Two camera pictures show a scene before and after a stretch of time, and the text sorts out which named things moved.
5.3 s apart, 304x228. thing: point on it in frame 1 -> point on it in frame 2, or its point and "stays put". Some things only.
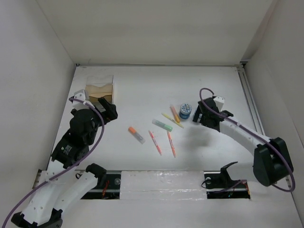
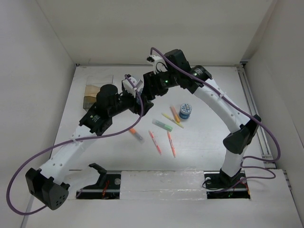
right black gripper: x=197 y=115 -> x=150 y=79
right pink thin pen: x=171 y=144 stays put
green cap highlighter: x=162 y=125 stays put
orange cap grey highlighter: x=139 y=137 stays put
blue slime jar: x=185 y=109 stays put
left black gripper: x=110 y=114 -> x=135 y=108
